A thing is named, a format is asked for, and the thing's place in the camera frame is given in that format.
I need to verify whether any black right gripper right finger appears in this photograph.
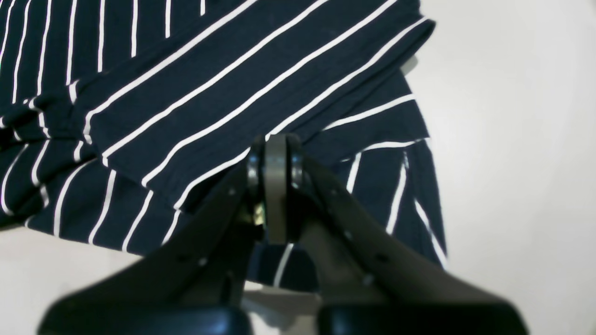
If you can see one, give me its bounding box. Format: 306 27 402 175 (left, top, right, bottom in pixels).
286 135 528 335

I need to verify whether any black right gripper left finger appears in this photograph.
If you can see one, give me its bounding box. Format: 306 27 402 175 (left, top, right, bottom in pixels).
37 138 265 335

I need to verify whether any navy white striped T-shirt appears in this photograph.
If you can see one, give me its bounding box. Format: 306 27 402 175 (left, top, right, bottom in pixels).
0 0 447 269

